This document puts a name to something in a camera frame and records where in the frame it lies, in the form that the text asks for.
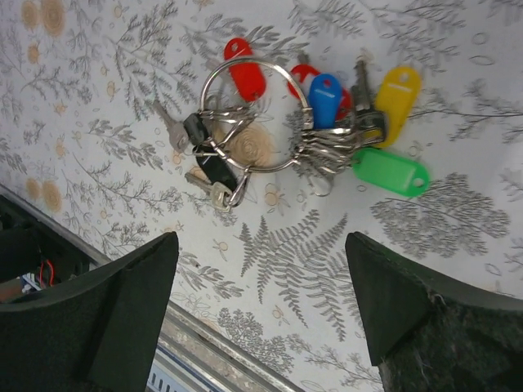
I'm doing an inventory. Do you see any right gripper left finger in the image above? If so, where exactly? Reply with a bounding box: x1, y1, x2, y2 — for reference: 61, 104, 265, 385
1, 232, 179, 391

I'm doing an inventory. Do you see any aluminium front rail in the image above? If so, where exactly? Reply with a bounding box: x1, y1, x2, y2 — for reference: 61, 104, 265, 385
1, 188, 296, 391

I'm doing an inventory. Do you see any red window key tag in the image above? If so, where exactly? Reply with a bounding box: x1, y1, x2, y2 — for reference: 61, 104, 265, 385
290, 64, 352, 122

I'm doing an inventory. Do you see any solid red key tag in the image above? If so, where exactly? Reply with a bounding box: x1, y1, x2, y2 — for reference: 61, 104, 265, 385
223, 38, 266, 102

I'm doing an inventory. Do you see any silver key left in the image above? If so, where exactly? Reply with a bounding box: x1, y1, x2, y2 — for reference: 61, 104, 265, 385
152, 100, 190, 153

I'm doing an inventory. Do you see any green key tag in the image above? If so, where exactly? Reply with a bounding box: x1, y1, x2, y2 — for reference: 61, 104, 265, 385
351, 148, 431, 198

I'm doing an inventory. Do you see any black round-head key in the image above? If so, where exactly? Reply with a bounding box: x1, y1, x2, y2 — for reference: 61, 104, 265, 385
183, 113, 210, 146

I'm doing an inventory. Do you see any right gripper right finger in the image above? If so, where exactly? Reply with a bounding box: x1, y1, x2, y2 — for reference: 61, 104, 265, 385
345, 232, 522, 391

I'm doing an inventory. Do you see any blue key tag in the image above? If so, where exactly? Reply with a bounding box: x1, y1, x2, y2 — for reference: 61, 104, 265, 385
308, 73, 342, 129

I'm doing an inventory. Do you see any black key tag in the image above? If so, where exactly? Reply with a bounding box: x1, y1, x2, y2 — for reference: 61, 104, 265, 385
193, 145, 238, 191

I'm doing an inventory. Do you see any silver key by yellow tag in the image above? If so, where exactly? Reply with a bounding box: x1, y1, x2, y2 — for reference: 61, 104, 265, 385
351, 56, 387, 140

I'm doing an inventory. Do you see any yellow key tag on ring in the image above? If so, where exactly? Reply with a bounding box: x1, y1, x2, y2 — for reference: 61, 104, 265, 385
373, 65, 422, 149

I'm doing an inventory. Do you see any silver key bottom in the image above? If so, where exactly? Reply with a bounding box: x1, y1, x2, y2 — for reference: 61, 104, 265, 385
185, 172, 232, 212

